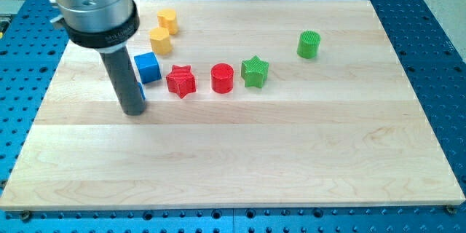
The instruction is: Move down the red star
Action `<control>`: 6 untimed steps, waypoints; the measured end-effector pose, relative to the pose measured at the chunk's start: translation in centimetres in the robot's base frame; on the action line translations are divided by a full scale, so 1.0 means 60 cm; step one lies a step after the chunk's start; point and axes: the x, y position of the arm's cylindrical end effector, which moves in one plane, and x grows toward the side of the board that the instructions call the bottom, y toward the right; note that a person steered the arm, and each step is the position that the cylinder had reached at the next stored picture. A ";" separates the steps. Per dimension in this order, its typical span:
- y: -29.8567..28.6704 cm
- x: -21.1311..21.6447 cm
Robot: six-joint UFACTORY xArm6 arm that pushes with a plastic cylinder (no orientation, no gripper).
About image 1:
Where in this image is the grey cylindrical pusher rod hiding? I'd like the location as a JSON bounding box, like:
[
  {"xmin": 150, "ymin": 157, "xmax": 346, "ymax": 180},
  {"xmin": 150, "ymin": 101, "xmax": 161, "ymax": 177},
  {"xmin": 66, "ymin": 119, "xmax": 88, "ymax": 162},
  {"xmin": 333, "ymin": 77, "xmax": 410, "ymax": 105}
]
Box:
[{"xmin": 99, "ymin": 46, "xmax": 146, "ymax": 116}]

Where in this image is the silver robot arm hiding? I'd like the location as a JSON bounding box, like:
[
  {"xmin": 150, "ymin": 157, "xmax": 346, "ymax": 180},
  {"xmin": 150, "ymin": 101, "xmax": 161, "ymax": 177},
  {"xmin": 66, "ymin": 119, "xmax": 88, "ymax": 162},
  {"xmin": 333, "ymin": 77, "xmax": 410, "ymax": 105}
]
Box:
[{"xmin": 50, "ymin": 0, "xmax": 146, "ymax": 116}]

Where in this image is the red star block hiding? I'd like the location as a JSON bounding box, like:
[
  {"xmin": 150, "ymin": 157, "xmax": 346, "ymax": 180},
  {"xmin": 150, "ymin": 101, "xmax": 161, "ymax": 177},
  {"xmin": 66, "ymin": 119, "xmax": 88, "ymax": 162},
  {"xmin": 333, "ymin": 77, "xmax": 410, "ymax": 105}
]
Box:
[{"xmin": 166, "ymin": 65, "xmax": 196, "ymax": 99}]

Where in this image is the green star block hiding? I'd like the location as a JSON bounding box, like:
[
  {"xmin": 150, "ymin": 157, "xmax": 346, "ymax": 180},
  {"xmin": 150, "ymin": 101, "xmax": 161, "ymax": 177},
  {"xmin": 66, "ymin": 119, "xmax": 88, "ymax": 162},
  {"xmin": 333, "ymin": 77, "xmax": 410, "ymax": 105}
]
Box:
[{"xmin": 241, "ymin": 55, "xmax": 269, "ymax": 88}]

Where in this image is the blue cube block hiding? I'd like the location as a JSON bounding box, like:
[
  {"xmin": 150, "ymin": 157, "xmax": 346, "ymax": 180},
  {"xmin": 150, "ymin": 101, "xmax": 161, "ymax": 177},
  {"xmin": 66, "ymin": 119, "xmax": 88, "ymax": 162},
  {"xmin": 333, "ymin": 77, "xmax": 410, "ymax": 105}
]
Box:
[{"xmin": 134, "ymin": 52, "xmax": 162, "ymax": 84}]

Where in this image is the blue block behind rod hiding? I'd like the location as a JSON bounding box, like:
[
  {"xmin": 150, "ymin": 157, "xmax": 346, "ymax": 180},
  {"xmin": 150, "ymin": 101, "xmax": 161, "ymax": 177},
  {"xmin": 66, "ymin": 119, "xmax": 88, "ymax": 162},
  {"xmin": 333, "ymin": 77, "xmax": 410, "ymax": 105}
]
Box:
[{"xmin": 138, "ymin": 82, "xmax": 146, "ymax": 100}]

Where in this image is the yellow hexagon block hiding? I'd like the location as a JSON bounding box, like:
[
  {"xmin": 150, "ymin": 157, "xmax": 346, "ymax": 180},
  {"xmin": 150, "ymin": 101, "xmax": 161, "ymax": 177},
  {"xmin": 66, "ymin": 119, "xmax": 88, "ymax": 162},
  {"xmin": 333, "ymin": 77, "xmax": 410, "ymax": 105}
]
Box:
[{"xmin": 149, "ymin": 27, "xmax": 173, "ymax": 55}]

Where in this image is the yellow heart block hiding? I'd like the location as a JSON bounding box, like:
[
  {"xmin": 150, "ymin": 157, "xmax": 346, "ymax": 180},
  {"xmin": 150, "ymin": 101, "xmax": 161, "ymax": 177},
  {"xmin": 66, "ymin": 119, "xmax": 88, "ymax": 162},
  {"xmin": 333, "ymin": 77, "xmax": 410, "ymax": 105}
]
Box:
[{"xmin": 157, "ymin": 8, "xmax": 178, "ymax": 35}]

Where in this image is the blue perforated table plate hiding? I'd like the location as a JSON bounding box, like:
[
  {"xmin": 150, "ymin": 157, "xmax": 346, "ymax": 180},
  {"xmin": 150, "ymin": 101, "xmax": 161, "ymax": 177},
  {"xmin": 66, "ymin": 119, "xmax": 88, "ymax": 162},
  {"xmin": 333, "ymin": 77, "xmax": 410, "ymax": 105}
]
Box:
[{"xmin": 1, "ymin": 0, "xmax": 465, "ymax": 232}]

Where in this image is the red cylinder block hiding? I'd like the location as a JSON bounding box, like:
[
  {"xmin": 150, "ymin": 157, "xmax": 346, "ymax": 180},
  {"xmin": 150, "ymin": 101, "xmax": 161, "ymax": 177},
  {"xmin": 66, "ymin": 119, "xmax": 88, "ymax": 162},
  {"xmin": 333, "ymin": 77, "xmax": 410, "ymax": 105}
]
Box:
[{"xmin": 210, "ymin": 63, "xmax": 234, "ymax": 94}]

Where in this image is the wooden board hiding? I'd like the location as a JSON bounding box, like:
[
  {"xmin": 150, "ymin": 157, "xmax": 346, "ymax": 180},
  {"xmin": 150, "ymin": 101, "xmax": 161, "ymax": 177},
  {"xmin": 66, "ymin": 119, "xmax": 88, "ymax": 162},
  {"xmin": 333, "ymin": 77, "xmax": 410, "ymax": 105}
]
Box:
[{"xmin": 1, "ymin": 0, "xmax": 465, "ymax": 211}]

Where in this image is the green cylinder block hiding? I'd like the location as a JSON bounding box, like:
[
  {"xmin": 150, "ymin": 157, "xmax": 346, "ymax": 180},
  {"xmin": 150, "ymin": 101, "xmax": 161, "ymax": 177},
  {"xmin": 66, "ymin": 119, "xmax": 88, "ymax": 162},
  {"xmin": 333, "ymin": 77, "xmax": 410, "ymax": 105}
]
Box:
[{"xmin": 296, "ymin": 31, "xmax": 321, "ymax": 59}]

